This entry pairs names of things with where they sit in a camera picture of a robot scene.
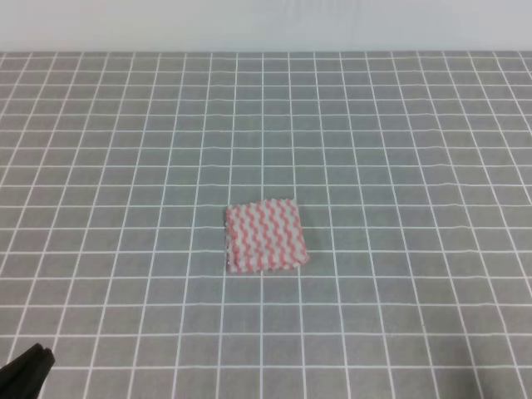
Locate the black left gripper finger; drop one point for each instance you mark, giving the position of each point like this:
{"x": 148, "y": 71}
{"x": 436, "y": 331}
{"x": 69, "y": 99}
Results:
{"x": 14, "y": 369}
{"x": 29, "y": 384}

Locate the pink white wavy towel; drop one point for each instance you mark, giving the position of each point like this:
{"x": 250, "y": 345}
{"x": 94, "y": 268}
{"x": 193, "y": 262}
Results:
{"x": 264, "y": 236}

